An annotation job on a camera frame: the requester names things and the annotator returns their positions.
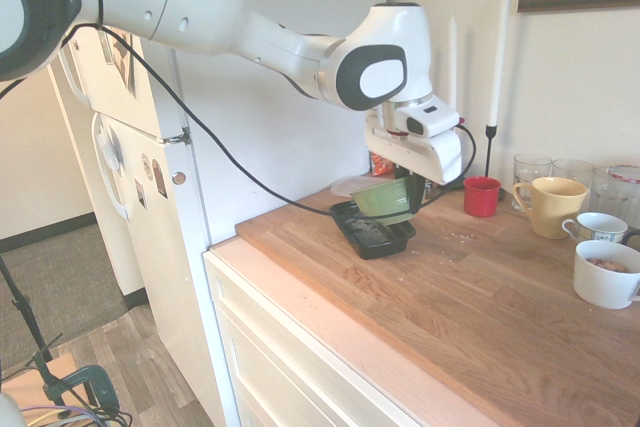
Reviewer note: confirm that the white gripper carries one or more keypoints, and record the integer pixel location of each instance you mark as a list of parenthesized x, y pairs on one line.
[(420, 157)]

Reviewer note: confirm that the white drawer cabinet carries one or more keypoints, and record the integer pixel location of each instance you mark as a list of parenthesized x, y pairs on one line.
[(310, 347)]

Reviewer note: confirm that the clear drinking glass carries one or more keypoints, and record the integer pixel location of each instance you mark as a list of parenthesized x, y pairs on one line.
[(574, 169), (532, 167)]

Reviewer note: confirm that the small photo fridge magnet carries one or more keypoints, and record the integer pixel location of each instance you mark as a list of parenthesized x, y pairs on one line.
[(140, 193)]

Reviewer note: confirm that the black camera stand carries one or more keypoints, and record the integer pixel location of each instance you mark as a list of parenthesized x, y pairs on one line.
[(25, 312)]

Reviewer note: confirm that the round fridge magnet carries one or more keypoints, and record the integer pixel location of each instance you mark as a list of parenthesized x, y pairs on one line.
[(146, 166)]

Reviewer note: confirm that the photo on refrigerator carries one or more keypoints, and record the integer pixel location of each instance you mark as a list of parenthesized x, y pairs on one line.
[(122, 59)]

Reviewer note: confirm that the wooden robot mounting board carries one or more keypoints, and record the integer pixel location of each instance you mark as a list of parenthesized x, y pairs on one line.
[(35, 377)]

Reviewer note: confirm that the brown cereal pieces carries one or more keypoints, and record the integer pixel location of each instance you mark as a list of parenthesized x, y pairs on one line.
[(607, 264)]

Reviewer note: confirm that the clear drinking glasses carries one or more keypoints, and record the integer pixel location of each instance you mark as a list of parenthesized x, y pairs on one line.
[(617, 192)]

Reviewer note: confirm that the yellow mug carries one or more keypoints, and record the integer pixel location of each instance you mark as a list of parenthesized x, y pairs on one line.
[(555, 212)]

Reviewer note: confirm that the red mug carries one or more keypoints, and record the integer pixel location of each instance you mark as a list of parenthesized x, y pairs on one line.
[(481, 199)]

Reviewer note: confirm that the green ceramic bowl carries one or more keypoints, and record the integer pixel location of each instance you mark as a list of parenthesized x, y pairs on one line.
[(385, 202)]

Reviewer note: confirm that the green clamp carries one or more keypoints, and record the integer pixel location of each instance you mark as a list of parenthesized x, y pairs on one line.
[(95, 382)]

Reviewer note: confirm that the clear plastic container lid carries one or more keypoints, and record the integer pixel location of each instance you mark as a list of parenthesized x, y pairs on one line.
[(350, 186)]

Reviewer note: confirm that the white taper candle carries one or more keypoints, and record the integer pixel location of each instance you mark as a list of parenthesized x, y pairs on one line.
[(499, 57), (453, 67), (469, 77)]

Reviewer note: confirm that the black candle holder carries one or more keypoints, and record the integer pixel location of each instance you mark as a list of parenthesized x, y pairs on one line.
[(491, 147)]

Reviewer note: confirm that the white refrigerator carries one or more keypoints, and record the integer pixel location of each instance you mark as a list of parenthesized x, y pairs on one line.
[(145, 227)]

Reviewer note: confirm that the large white cup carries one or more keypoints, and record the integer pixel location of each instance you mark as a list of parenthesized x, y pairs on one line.
[(602, 287)]

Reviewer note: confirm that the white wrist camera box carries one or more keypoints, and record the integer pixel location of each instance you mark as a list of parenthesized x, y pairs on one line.
[(430, 114)]

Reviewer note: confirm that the brown rectangular fridge magnet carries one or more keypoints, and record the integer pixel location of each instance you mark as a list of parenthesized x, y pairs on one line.
[(158, 177)]

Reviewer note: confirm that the white patterned cup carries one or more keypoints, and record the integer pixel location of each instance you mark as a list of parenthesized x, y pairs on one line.
[(597, 229)]

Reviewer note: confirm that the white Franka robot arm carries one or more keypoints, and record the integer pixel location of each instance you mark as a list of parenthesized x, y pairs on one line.
[(200, 2)]

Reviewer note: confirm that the pale poured cereal flakes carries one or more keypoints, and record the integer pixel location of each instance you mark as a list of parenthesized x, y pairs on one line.
[(367, 234)]

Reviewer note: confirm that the black plastic food container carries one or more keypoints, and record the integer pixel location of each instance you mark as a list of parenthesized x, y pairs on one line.
[(375, 244)]

